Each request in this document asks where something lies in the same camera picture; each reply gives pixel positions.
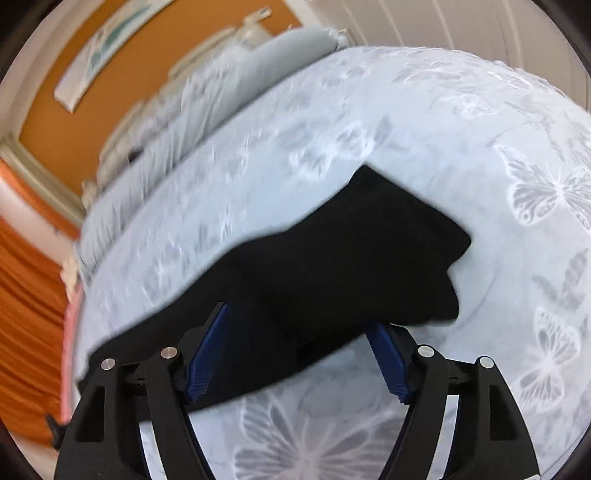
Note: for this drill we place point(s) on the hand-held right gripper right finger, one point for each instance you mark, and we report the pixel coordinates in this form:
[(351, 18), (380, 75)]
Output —
[(390, 364)]

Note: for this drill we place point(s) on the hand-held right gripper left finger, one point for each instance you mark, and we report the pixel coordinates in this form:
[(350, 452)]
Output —
[(210, 353)]

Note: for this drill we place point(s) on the black pants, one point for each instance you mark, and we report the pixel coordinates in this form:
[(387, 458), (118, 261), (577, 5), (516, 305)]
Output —
[(323, 258)]

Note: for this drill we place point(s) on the pink cloth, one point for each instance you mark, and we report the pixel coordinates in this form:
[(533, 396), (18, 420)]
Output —
[(70, 350)]

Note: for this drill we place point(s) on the orange curtain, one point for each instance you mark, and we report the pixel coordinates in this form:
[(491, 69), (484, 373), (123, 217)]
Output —
[(27, 300)]

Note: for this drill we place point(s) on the butterfly print bedspread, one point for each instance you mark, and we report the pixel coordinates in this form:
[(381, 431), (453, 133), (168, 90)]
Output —
[(415, 138)]

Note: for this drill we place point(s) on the grey duvet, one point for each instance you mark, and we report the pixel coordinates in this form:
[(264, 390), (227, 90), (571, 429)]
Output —
[(277, 60)]

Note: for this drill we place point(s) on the white window frame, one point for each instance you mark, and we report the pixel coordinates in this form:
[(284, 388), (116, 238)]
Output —
[(41, 180)]

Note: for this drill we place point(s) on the framed wall picture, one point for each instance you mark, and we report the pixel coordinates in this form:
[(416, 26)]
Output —
[(106, 46)]

